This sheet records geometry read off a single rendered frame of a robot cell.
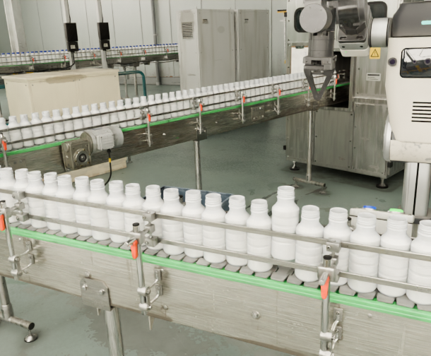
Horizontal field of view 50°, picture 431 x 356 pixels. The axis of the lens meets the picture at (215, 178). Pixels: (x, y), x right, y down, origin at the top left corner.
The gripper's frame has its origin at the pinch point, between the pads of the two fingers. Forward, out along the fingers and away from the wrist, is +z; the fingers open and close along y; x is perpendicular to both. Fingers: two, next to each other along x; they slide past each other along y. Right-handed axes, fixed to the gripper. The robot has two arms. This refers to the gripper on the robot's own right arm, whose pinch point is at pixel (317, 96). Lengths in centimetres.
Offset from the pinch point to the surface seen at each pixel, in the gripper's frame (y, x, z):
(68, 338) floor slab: -57, -130, 143
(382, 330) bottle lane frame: 25, 19, 43
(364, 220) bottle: 20.8, 13.4, 21.1
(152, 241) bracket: 19, -35, 35
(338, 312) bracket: 24.7, 10.2, 41.0
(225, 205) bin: -37, -35, 46
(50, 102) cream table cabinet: -284, -309, 60
